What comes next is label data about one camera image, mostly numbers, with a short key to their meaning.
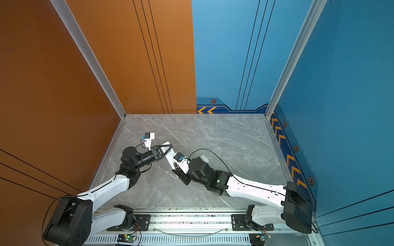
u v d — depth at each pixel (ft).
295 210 1.30
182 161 1.96
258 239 2.29
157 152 2.28
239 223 2.38
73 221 1.34
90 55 2.84
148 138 2.38
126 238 2.33
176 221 2.48
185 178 2.07
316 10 2.31
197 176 1.83
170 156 2.43
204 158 3.15
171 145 2.46
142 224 2.41
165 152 2.39
